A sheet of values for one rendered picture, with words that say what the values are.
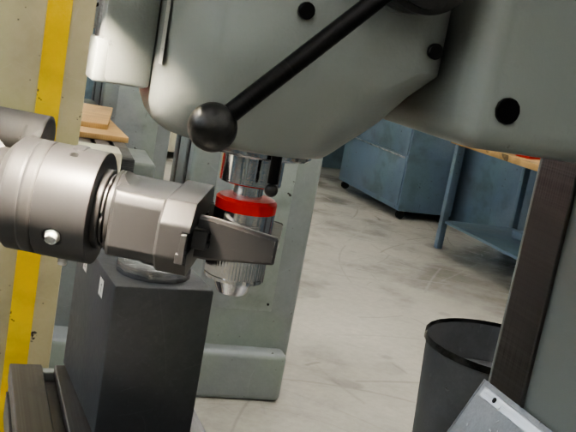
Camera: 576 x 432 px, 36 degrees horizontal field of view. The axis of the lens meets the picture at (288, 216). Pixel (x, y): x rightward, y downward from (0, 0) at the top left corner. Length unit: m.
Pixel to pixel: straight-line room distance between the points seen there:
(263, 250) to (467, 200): 7.62
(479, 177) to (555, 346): 7.21
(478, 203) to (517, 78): 7.49
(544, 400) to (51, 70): 1.70
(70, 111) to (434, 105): 1.81
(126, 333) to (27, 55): 1.41
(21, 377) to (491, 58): 0.82
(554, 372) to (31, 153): 0.55
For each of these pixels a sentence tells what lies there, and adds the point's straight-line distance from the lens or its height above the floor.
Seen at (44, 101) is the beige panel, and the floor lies 1.13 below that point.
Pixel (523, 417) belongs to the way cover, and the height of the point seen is 1.06.
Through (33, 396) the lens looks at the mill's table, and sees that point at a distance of 1.18.
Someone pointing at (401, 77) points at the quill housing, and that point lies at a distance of 0.60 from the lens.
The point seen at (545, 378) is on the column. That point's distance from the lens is 0.96.
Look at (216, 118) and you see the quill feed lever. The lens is 0.52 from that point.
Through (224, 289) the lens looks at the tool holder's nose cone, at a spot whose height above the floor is 1.20.
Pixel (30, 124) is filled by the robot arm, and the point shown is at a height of 1.29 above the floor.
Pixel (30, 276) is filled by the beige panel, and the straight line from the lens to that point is 2.47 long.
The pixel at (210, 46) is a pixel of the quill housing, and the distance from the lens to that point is 0.57.
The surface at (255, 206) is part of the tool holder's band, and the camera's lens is 0.66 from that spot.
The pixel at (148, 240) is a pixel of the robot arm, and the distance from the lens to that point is 0.65.
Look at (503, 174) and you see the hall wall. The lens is 7.83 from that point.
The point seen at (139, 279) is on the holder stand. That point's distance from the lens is 1.05.
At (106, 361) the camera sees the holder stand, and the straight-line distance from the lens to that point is 1.05.
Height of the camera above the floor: 1.39
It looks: 11 degrees down
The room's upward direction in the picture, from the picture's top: 10 degrees clockwise
